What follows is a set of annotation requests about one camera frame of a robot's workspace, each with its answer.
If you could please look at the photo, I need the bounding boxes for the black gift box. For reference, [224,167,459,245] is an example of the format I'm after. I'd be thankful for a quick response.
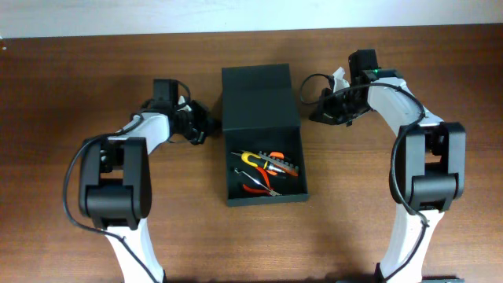
[222,64,309,207]

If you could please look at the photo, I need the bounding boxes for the yellow black screwdriver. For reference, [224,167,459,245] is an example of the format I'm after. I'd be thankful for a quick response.
[240,152,285,175]

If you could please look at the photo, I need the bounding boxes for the orange black needle-nose pliers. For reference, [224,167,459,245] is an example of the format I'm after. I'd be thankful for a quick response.
[230,150,294,178]

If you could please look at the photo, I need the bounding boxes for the orange socket bit rail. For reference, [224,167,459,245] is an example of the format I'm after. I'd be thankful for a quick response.
[259,152,299,177]

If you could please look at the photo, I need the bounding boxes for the silver ring wrench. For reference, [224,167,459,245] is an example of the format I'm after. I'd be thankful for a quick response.
[233,167,283,197]

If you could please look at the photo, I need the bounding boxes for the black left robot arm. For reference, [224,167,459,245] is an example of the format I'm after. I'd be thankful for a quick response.
[73,79,219,282]

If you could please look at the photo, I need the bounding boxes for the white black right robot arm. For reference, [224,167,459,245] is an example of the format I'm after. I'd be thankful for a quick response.
[309,49,466,283]

